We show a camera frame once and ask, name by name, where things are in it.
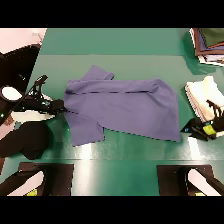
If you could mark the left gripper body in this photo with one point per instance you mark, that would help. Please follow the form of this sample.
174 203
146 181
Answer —
56 106

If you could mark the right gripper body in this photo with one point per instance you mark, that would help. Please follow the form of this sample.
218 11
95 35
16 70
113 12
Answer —
202 129

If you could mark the purple T-shirt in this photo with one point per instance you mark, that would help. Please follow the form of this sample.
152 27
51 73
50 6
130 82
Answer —
133 106

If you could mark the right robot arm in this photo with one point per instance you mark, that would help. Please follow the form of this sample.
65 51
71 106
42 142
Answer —
173 180

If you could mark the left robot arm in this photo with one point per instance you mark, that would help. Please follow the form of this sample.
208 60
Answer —
28 104

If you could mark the white garment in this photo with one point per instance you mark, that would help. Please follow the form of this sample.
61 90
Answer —
31 116

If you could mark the stack of white folded garments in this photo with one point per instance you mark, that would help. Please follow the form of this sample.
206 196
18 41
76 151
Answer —
203 95

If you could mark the black garment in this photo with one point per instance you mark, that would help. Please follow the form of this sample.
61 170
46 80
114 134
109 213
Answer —
28 140

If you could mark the pale lilac garment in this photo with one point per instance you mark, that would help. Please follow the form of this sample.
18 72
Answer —
213 58

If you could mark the maroon garment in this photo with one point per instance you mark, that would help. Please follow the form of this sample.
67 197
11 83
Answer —
205 50

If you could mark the dark green garment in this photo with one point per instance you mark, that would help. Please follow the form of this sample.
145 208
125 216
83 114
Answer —
213 35

